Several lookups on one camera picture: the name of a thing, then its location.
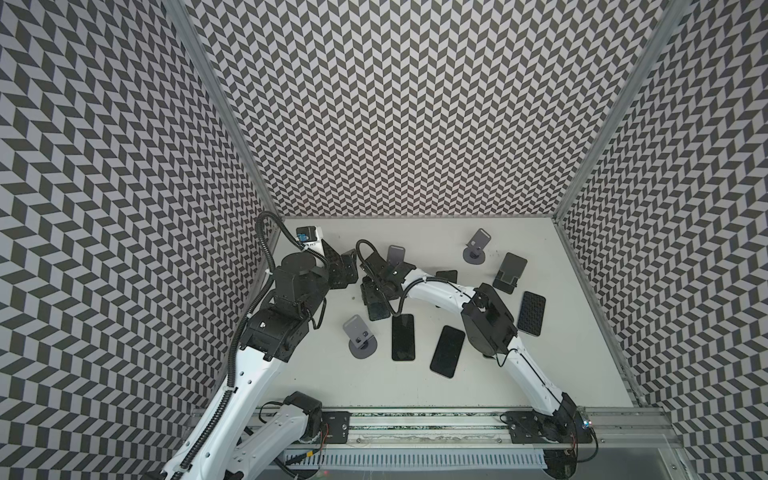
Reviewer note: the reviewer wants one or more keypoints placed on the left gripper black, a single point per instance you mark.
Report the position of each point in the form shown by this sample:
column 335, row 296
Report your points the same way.
column 340, row 280

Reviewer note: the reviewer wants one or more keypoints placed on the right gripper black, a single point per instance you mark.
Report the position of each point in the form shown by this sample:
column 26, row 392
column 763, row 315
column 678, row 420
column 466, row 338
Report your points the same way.
column 372, row 288

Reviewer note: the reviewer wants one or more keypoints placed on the white-edged phone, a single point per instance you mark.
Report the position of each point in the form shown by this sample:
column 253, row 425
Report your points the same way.
column 403, row 340

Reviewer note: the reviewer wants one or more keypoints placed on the black folding stand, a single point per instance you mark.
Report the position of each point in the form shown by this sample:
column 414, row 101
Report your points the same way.
column 448, row 275
column 509, row 273

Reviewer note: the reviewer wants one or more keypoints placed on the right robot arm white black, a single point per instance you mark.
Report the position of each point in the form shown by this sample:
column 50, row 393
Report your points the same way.
column 489, row 327

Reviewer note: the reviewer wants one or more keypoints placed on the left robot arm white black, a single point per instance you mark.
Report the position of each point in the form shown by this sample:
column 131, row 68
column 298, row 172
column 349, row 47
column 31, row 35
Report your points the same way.
column 302, row 269

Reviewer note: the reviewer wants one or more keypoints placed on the round grey stand back centre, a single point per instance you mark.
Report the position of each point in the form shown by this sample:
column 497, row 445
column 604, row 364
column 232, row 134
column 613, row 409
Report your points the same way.
column 395, row 255

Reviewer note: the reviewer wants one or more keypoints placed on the round grey stand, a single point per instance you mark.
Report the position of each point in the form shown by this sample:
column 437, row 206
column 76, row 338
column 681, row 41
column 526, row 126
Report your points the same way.
column 474, row 251
column 362, row 343
column 395, row 255

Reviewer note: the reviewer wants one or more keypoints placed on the round grey stand front left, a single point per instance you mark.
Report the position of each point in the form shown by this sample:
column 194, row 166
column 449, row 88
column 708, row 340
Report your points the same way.
column 362, row 343

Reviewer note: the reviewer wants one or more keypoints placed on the round grey stand back right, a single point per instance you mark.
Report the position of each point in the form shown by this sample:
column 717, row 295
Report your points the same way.
column 474, row 251

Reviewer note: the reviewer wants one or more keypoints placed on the white ventilation grille strip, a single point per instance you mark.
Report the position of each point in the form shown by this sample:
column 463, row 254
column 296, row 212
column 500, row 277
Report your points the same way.
column 424, row 460

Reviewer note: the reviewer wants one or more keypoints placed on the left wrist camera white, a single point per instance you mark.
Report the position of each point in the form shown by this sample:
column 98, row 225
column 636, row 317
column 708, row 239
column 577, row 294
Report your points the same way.
column 311, row 237

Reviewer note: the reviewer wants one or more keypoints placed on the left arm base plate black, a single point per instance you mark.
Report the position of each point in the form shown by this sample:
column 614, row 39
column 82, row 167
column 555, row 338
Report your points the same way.
column 334, row 427

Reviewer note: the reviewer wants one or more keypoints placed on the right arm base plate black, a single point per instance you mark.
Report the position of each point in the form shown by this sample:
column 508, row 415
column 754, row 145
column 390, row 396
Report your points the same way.
column 531, row 427

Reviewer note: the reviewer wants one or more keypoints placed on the aluminium mounting rail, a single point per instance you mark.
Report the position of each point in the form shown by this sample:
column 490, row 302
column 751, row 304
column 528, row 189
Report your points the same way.
column 482, row 427

